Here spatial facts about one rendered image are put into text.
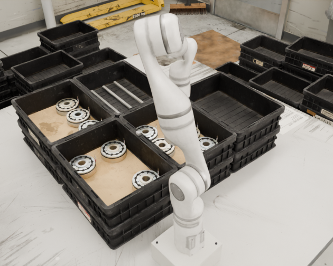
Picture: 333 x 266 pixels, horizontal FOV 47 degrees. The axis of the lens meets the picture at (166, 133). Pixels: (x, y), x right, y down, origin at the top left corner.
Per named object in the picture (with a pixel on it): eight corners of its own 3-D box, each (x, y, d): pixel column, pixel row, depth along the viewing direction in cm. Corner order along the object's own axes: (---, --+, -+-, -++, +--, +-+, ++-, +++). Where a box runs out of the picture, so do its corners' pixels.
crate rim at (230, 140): (238, 139, 149) (238, 134, 147) (179, 173, 134) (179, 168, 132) (173, 95, 173) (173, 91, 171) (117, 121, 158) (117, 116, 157)
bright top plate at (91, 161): (99, 167, 144) (99, 166, 143) (74, 177, 140) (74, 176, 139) (89, 152, 150) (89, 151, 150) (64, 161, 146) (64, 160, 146)
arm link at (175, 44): (190, 25, 109) (161, 31, 111) (175, 7, 83) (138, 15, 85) (195, 57, 110) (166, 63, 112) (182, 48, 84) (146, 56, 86)
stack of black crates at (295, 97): (311, 126, 278) (322, 87, 257) (287, 145, 262) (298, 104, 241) (266, 104, 301) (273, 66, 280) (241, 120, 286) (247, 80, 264)
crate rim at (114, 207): (179, 173, 134) (179, 168, 132) (107, 216, 119) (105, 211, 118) (117, 121, 158) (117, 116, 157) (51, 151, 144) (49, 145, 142)
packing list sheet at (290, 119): (311, 116, 194) (311, 116, 194) (285, 136, 182) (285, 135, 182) (258, 91, 213) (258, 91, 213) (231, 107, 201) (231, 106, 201)
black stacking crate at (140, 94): (172, 113, 179) (172, 92, 172) (119, 138, 165) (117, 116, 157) (125, 79, 203) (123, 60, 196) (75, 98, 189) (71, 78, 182)
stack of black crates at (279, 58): (294, 86, 322) (302, 49, 301) (273, 99, 307) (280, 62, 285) (255, 69, 345) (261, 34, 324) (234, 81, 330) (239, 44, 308)
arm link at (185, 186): (187, 190, 99) (187, 230, 110) (212, 172, 104) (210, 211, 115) (164, 172, 105) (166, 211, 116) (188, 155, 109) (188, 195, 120)
